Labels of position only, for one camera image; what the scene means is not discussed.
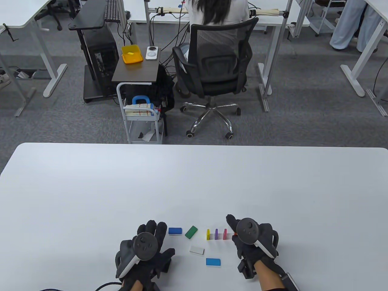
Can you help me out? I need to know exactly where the person's left hand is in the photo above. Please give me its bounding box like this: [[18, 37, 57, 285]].
[[115, 220, 176, 286]]

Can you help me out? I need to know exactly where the person's right hand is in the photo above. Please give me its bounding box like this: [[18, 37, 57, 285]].
[[226, 214, 279, 268]]

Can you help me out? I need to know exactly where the person's right forearm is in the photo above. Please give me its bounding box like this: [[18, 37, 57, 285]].
[[254, 260, 288, 291]]

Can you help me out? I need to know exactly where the black forearm battery pack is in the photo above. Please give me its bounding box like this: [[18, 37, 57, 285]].
[[283, 273, 300, 291]]

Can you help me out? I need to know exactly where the black rolling stand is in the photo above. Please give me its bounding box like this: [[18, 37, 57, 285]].
[[68, 0, 119, 103]]

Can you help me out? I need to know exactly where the black white handheld controller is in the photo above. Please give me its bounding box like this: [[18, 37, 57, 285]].
[[115, 232, 159, 279], [235, 217, 278, 259]]

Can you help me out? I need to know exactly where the white utility cart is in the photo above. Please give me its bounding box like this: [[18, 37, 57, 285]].
[[116, 82, 166, 145]]

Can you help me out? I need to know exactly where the black backpack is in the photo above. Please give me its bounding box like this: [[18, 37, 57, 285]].
[[124, 64, 176, 113]]

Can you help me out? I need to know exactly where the black mesh office chair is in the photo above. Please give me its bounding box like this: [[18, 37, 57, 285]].
[[172, 17, 259, 140]]

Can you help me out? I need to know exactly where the brown side table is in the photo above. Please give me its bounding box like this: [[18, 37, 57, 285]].
[[112, 50, 160, 84]]

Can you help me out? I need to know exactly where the yellow orange plastic container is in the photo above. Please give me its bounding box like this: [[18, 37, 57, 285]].
[[121, 45, 143, 64]]

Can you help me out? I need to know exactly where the black computer tower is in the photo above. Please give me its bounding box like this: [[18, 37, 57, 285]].
[[83, 29, 119, 94]]

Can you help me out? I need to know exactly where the floor socket box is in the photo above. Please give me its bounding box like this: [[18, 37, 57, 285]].
[[14, 69, 52, 80]]

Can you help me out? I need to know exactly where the white desk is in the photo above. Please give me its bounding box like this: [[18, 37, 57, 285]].
[[0, 0, 68, 98], [340, 0, 388, 97], [120, 0, 311, 97]]

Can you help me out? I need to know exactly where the black keyboard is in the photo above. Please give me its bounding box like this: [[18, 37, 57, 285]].
[[104, 0, 121, 22]]

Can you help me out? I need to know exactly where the black swivel chair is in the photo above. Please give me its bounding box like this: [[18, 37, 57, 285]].
[[35, 0, 81, 31]]

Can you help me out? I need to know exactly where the black cable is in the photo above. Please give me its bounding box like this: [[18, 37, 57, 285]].
[[39, 280, 122, 291]]

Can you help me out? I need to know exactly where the beige bag with blue handle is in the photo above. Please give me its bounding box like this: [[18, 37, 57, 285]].
[[124, 95, 161, 117]]

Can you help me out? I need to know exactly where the grey metal frame leg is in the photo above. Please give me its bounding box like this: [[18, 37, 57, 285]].
[[0, 52, 37, 117], [366, 89, 388, 117]]

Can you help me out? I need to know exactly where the aluminium frame post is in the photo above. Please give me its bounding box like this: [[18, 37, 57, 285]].
[[258, 0, 294, 112], [143, 0, 153, 46]]

